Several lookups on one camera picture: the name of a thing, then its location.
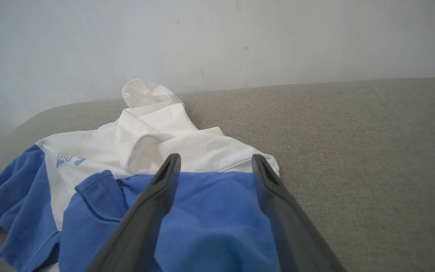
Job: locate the grey fabric sofa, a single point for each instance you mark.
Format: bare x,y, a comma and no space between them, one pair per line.
372,151

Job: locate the white and blue sweatshirt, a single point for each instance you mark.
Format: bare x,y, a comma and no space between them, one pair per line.
187,211

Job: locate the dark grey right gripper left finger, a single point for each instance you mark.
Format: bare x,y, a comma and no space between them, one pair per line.
142,223

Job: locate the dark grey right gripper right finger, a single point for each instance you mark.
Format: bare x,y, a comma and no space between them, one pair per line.
293,226

